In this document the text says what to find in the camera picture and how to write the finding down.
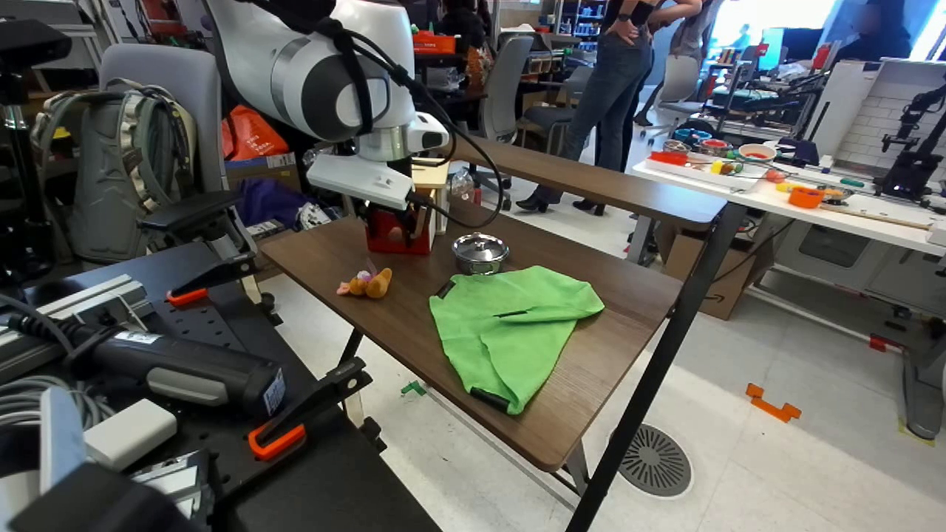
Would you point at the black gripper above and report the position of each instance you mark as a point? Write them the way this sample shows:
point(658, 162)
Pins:
point(393, 205)

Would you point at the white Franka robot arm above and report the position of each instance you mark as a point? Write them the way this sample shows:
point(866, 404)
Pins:
point(296, 79)

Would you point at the clear plastic cup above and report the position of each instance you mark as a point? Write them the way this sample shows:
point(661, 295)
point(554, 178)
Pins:
point(463, 187)

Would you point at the yellow pink plush toy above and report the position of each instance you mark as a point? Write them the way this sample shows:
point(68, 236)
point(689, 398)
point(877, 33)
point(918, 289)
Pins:
point(371, 284)

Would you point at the small metal bowl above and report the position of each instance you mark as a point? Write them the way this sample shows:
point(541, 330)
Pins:
point(480, 253)

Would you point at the green cloth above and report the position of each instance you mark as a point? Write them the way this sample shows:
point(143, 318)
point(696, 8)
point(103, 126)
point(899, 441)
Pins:
point(506, 330)

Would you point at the purple cloth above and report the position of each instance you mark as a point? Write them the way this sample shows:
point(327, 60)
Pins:
point(266, 199)

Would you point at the green tape piece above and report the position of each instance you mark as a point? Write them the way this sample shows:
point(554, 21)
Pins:
point(411, 388)

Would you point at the light grey office chair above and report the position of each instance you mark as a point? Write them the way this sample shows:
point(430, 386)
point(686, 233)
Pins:
point(504, 85)

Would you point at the orange bag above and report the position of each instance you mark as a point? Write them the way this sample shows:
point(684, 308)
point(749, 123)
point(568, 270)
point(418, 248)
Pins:
point(253, 138)

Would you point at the red tray with toys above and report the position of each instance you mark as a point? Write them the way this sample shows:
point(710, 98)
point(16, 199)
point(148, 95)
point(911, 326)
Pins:
point(438, 47)

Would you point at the small black orange clamp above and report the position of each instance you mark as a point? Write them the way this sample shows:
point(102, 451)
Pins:
point(197, 289)

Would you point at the large black orange clamp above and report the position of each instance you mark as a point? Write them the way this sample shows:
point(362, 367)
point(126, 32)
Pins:
point(296, 417)

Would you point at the person in blue jeans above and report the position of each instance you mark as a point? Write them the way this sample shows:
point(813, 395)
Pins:
point(610, 91)

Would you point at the black handheld device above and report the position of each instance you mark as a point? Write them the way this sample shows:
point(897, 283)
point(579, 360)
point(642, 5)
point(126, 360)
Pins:
point(188, 373)

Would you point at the red flat block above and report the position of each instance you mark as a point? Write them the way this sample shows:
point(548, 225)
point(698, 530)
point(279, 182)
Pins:
point(670, 157)

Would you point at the grey backpack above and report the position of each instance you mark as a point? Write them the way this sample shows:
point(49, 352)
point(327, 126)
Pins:
point(106, 203)

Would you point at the cardboard box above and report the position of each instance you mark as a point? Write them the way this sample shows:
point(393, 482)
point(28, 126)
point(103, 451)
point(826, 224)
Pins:
point(718, 283)

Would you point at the round floor drain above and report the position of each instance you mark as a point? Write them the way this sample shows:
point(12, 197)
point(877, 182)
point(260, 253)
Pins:
point(655, 462)

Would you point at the white power adapter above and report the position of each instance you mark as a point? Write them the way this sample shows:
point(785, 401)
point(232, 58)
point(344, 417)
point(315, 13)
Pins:
point(130, 432)

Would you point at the white plate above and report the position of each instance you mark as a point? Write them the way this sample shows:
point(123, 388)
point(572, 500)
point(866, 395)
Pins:
point(758, 151)

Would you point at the orange bowl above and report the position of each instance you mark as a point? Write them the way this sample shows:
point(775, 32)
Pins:
point(804, 197)

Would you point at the orange floor marker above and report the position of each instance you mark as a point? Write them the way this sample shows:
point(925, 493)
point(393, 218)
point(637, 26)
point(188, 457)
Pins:
point(772, 406)

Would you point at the grey flat slab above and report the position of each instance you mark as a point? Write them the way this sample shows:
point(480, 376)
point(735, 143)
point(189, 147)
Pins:
point(59, 438)

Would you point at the white board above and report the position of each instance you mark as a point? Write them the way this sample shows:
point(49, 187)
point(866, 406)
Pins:
point(874, 109)

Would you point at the seated person dark hair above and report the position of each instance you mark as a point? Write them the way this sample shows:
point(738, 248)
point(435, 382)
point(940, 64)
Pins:
point(877, 32)

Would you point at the grey desk leg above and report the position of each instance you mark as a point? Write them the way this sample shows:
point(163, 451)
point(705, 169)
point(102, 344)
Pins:
point(922, 386)

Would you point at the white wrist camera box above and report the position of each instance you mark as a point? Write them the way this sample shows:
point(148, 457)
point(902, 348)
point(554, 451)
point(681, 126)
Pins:
point(359, 178)

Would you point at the black metal table frame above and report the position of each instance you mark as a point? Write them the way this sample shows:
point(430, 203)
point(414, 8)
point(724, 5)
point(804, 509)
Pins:
point(670, 344)

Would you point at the aluminium extrusion rail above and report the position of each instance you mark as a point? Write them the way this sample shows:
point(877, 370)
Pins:
point(77, 308)

